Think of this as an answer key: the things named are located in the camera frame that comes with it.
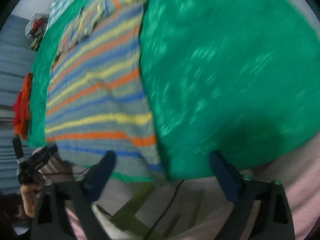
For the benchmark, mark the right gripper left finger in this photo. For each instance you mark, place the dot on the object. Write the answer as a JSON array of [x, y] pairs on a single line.
[[51, 220]]

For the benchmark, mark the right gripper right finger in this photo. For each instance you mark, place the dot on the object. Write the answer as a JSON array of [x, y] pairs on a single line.
[[265, 204]]

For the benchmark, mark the striped knit sweater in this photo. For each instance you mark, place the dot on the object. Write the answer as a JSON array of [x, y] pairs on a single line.
[[95, 100]]

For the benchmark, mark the clothes pile with knit hat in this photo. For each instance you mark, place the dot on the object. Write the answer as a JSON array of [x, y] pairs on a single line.
[[35, 29]]

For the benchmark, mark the person left hand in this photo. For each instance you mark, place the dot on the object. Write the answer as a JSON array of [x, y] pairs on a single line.
[[31, 192]]

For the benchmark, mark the orange folded garment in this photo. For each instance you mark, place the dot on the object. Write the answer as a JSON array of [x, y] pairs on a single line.
[[21, 108]]

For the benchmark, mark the blue grey curtain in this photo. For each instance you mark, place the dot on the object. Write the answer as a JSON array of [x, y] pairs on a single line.
[[16, 61]]

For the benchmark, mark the green bed blanket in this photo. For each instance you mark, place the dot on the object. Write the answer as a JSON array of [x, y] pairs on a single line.
[[239, 76]]

